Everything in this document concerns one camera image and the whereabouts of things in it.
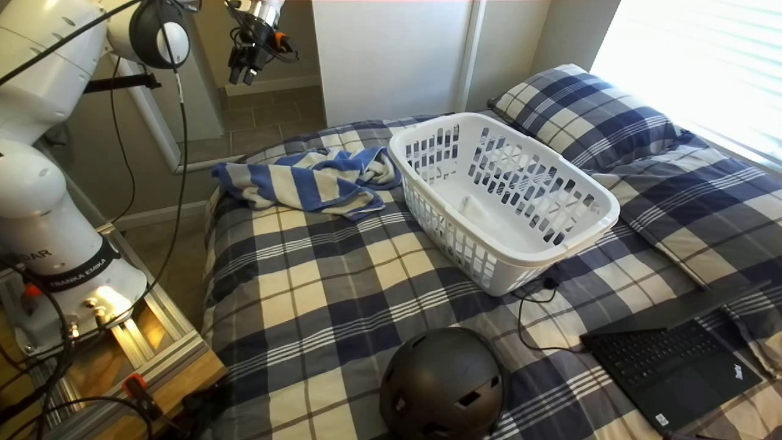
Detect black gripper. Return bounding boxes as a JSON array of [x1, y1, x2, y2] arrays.
[[227, 23, 291, 85]]

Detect blue white striped towel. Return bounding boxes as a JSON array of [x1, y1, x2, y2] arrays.
[[213, 146, 401, 223]]

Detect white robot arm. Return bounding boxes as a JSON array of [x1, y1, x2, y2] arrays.
[[0, 0, 203, 356]]

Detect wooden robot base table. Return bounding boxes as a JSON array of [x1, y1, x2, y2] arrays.
[[0, 227, 229, 440]]

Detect white plastic laundry basket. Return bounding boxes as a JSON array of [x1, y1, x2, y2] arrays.
[[389, 112, 620, 295]]

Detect plaid bed comforter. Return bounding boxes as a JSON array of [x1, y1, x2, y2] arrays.
[[203, 120, 782, 440]]

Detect plaid pillow near window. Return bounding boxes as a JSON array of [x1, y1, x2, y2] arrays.
[[489, 63, 697, 171]]

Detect black bicycle helmet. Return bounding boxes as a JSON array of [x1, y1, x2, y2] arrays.
[[379, 328, 506, 440]]

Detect white window blinds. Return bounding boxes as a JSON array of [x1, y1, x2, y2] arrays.
[[592, 0, 782, 163]]

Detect black laptop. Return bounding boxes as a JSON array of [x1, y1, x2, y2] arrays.
[[581, 307, 760, 436]]

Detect black laptop cable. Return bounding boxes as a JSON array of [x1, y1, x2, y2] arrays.
[[513, 277, 584, 354]]

